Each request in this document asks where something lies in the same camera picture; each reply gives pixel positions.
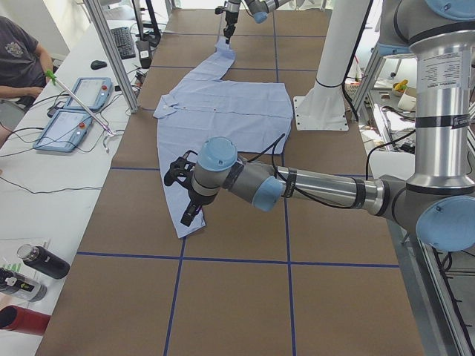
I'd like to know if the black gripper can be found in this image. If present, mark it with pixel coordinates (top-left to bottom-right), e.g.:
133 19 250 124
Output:
223 0 240 44
180 188 215 225

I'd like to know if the light blue striped shirt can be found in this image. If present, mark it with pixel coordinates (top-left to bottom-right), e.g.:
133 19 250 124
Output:
153 36 293 240

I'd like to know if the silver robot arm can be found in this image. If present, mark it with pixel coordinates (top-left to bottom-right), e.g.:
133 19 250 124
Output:
214 0 289 44
179 1 474 252

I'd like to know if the black keyboard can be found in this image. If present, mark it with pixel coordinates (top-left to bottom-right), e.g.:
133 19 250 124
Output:
111 27 136 59

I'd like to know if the black computer mouse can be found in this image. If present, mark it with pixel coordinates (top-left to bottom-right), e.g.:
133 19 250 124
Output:
90 60 108 70

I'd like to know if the upper blue teach pendant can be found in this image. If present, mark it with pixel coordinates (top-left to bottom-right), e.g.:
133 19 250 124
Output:
71 77 114 112

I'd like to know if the blue teach pendant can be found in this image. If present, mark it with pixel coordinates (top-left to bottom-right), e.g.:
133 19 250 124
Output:
33 109 92 153
71 77 114 112

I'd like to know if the lower blue teach pendant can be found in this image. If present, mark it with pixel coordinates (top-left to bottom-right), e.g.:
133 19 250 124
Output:
33 109 92 153

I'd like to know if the black water bottle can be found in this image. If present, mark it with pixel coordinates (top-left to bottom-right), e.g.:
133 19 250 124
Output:
17 244 70 280

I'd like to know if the metal grabber stick green tip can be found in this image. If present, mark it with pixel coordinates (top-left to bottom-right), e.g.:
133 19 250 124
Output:
45 70 117 153

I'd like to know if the grey labelled bottle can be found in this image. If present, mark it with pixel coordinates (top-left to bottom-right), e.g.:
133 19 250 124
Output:
1 268 48 303

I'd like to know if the seated person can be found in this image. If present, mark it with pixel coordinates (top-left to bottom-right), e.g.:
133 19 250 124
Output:
0 15 56 149

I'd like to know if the red cylinder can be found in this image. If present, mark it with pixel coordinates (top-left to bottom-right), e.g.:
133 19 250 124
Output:
1 306 50 336

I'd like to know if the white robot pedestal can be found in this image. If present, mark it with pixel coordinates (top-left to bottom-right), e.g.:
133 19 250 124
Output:
294 0 372 131

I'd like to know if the aluminium frame post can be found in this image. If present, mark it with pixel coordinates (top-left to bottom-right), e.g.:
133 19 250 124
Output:
84 0 138 113

